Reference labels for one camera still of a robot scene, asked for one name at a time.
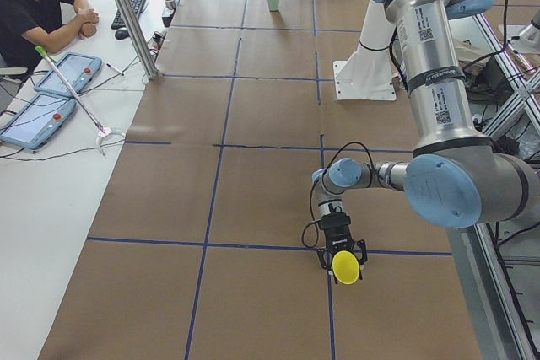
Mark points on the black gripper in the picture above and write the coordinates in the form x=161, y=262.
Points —
x=338, y=239

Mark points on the yellow plastic cup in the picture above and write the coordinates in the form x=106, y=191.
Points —
x=345, y=267

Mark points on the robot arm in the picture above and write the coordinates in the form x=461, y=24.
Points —
x=455, y=179

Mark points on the green plastic cup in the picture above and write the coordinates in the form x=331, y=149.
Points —
x=273, y=5

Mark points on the small metal cup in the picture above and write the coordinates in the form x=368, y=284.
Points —
x=170, y=4

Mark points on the reacher grabber stick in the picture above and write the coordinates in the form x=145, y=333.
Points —
x=103, y=131

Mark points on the black pen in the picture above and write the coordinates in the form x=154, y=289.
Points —
x=115, y=69

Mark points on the black computer mouse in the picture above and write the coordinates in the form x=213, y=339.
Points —
x=121, y=33

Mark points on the upper teach pendant tablet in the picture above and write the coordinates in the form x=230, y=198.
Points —
x=77, y=69

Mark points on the teach pendant tablet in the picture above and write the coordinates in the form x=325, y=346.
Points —
x=77, y=69
x=38, y=121

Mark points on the black keyboard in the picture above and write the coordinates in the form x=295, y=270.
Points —
x=137, y=8

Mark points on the lower teach pendant tablet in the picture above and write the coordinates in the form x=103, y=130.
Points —
x=38, y=121

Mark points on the person in black shirt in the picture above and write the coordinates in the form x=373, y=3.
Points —
x=51, y=24

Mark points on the aluminium frame rail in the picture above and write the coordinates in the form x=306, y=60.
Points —
x=497, y=260

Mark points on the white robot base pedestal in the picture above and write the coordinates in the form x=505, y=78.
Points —
x=367, y=74

